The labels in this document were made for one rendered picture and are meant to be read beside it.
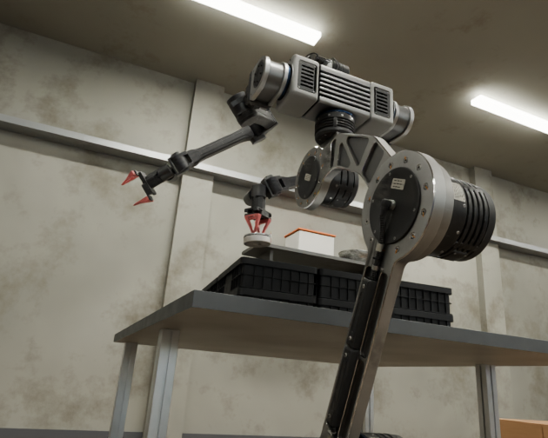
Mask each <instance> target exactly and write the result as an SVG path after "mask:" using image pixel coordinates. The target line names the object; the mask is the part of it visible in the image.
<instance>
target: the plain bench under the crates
mask: <svg viewBox="0 0 548 438"><path fill-rule="evenodd" d="M351 316H352V312H347V311H341V310H335V309H323V308H317V307H311V306H305V305H299V304H293V303H287V302H275V301H269V300H263V299H257V298H251V297H245V296H239V295H227V294H221V293H215V292H209V291H203V290H197V289H194V290H192V291H191V292H189V293H188V294H186V295H183V296H182V297H180V298H178V299H176V300H175V301H174V302H171V303H169V304H168V305H166V306H164V307H162V308H161V309H159V310H157V311H155V312H154V313H152V314H150V315H148V316H146V317H145V318H143V319H142V320H140V321H138V322H135V323H134V324H132V325H130V326H129V327H128V328H125V329H123V330H121V331H120V332H118V333H116V334H115V336H114V341H113V342H121V343H124V351H123V356H122V361H121V366H120V371H119V377H118V382H117V392H116V396H115V401H114V407H113V412H112V417H111V423H110V432H109V437H108V438H123V435H124V425H125V419H126V414H127V408H128V403H129V398H130V387H131V382H132V376H133V371H134V365H135V360H136V354H137V345H138V344H139V345H148V346H157V352H156V357H155V363H154V369H153V376H152V381H151V387H150V399H149V404H148V410H147V416H146V423H145V428H144V438H166V434H167V427H168V420H169V413H170V401H171V395H172V388H173V382H174V374H175V368H176V361H177V349H178V348H183V349H193V350H202V351H210V352H220V353H229V354H238V355H255V356H264V357H274V358H283V359H292V360H301V361H310V362H328V363H336V364H339V363H340V359H341V355H342V352H343V349H344V343H345V339H346V336H347V332H348V329H349V326H350V322H351ZM378 366H379V367H475V369H476V381H477V393H478V417H479V429H480V438H501V432H500V421H499V412H498V391H497V381H496V370H495V367H504V366H548V341H545V340H539V339H532V338H526V337H520V336H514V335H503V334H497V333H491V332H484V331H478V330H472V329H466V328H454V327H449V326H443V325H437V324H430V323H424V322H413V321H406V320H401V319H395V318H391V321H390V325H389V328H388V331H387V335H386V338H385V341H384V347H383V351H382V354H381V357H380V361H379V364H378ZM361 432H365V433H374V383H373V387H372V391H371V396H370V400H369V403H368V407H367V409H366V413H365V417H364V422H363V426H362V429H361Z"/></svg>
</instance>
